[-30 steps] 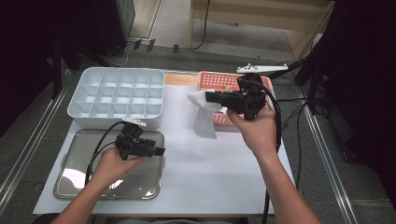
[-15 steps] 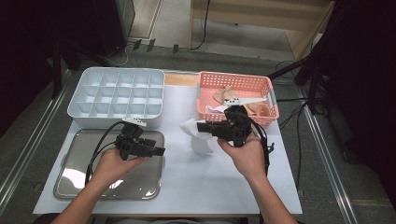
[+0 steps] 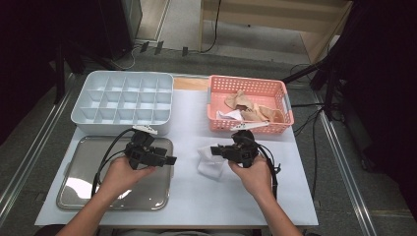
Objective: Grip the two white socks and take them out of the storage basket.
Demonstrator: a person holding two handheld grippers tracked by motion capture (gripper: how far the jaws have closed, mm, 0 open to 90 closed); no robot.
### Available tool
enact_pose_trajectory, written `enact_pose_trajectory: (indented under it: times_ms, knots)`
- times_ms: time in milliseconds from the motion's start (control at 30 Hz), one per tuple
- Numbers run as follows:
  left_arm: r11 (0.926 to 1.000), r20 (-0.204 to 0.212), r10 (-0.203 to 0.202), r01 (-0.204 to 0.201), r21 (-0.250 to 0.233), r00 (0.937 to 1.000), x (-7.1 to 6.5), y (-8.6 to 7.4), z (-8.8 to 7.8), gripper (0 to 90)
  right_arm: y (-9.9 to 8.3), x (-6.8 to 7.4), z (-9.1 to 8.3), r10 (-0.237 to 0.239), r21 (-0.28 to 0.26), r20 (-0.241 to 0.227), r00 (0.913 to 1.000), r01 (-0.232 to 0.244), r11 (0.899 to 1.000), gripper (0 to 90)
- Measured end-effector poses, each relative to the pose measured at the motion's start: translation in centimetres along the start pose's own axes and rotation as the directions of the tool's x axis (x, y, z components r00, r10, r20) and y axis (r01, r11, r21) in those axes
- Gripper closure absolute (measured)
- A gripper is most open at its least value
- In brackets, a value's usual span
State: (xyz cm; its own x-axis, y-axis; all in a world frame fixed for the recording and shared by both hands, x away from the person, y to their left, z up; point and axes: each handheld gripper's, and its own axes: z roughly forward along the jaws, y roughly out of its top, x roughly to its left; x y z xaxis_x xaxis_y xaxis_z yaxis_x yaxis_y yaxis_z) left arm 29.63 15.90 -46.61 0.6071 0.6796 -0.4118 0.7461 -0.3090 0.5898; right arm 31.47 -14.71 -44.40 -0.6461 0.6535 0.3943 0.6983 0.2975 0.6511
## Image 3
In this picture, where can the white sock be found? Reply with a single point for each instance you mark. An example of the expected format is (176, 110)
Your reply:
(231, 115)
(209, 167)

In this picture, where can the dark cloth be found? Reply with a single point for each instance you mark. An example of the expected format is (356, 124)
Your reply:
(44, 230)

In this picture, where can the metal floor rail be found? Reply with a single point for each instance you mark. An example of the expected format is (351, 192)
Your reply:
(342, 164)
(32, 149)

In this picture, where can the black curtain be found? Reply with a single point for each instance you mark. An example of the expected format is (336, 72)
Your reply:
(387, 82)
(26, 49)

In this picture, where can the pink perforated plastic basket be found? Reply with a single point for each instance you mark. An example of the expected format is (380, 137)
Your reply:
(236, 84)

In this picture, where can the tan sock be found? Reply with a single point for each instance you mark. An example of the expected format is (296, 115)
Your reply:
(239, 100)
(252, 115)

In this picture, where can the translucent grey box lid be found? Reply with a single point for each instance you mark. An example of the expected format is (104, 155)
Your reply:
(88, 164)

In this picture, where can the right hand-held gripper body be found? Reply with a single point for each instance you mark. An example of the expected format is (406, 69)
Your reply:
(244, 152)

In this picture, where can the black metal stand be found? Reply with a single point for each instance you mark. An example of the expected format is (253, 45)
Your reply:
(59, 75)

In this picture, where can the black tripod stand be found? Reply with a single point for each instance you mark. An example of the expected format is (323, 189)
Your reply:
(305, 70)

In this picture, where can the peach sock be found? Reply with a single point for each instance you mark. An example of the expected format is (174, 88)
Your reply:
(278, 116)
(266, 113)

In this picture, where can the light wooden cabinet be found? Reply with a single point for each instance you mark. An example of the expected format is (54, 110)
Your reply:
(278, 13)

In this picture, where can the person's left hand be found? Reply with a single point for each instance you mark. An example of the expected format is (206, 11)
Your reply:
(118, 177)

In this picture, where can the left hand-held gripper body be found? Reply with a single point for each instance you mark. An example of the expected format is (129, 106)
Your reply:
(141, 154)

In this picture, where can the white compartment storage box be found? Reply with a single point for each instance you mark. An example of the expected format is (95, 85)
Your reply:
(108, 128)

